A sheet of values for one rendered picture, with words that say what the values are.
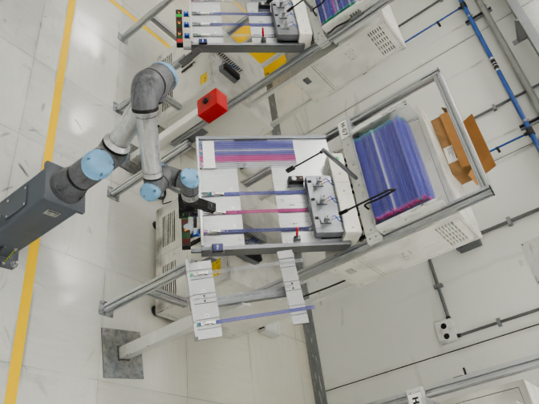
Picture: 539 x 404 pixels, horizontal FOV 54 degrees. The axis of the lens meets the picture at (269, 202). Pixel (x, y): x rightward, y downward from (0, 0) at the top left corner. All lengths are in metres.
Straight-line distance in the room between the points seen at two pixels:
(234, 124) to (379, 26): 1.22
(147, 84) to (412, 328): 2.70
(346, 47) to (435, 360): 2.15
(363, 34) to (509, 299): 1.93
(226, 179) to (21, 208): 0.97
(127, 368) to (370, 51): 2.41
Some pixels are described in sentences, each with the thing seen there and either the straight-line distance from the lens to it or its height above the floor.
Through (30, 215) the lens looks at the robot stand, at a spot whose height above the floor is 0.40.
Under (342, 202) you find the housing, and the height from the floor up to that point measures 1.26.
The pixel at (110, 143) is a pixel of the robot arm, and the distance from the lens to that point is 2.23.
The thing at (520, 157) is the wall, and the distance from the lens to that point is 4.16.
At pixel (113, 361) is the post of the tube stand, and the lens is 2.87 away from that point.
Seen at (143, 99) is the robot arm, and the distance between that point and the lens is 1.94.
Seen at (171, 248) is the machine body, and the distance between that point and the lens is 3.15.
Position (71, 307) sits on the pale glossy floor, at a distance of 2.82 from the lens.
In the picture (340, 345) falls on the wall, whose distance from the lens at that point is 4.21.
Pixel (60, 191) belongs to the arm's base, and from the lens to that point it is 2.25.
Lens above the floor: 2.15
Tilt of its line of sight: 27 degrees down
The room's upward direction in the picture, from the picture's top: 62 degrees clockwise
